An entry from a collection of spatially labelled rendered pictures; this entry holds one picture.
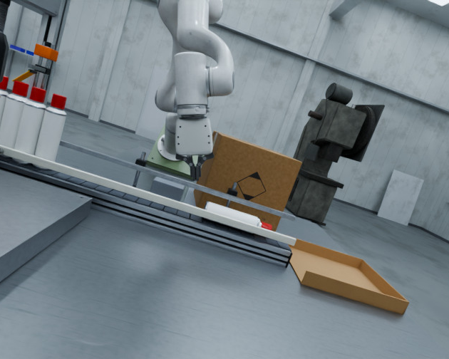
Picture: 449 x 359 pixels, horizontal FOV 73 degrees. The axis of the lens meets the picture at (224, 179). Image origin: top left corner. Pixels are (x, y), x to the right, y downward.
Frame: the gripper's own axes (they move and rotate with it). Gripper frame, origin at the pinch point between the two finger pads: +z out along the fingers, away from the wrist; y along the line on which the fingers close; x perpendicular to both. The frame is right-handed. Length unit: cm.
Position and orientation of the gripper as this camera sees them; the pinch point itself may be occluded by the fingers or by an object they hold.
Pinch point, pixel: (195, 172)
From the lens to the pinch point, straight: 86.3
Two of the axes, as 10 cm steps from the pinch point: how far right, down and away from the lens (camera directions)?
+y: -10.0, 0.4, -0.3
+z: 0.3, 9.8, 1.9
